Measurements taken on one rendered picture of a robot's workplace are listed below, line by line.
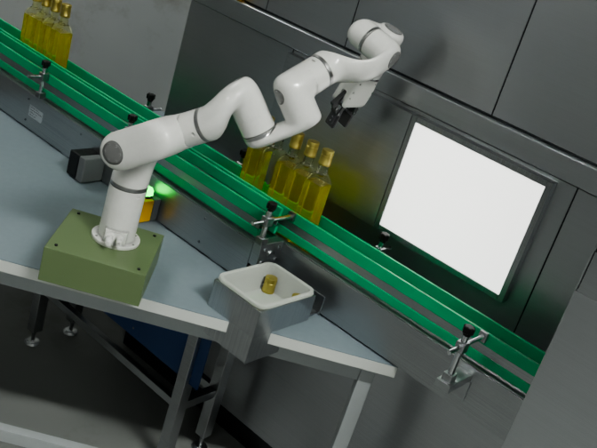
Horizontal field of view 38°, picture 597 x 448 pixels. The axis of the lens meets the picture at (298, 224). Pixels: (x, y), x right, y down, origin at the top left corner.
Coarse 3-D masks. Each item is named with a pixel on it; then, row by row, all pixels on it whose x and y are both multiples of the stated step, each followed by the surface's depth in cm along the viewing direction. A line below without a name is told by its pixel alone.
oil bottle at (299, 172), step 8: (296, 168) 244; (304, 168) 243; (312, 168) 244; (296, 176) 244; (304, 176) 242; (288, 184) 246; (296, 184) 244; (288, 192) 247; (296, 192) 245; (288, 200) 247; (296, 200) 245; (296, 208) 246
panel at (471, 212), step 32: (416, 128) 235; (416, 160) 236; (448, 160) 230; (480, 160) 224; (416, 192) 237; (448, 192) 231; (480, 192) 225; (512, 192) 219; (384, 224) 245; (416, 224) 239; (448, 224) 232; (480, 224) 226; (512, 224) 221; (448, 256) 234; (480, 256) 227; (512, 256) 222
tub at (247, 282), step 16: (224, 272) 227; (240, 272) 231; (256, 272) 236; (272, 272) 241; (288, 272) 238; (240, 288) 234; (256, 288) 239; (288, 288) 238; (304, 288) 234; (256, 304) 217; (272, 304) 219
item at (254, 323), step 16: (224, 288) 224; (208, 304) 228; (224, 304) 224; (240, 304) 221; (288, 304) 225; (304, 304) 231; (320, 304) 239; (240, 320) 221; (256, 320) 218; (272, 320) 222; (288, 320) 229; (304, 320) 235; (256, 336) 220
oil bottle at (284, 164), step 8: (280, 160) 247; (288, 160) 246; (296, 160) 246; (280, 168) 247; (288, 168) 246; (280, 176) 248; (288, 176) 246; (272, 184) 250; (280, 184) 248; (272, 192) 251; (280, 192) 249; (280, 200) 249
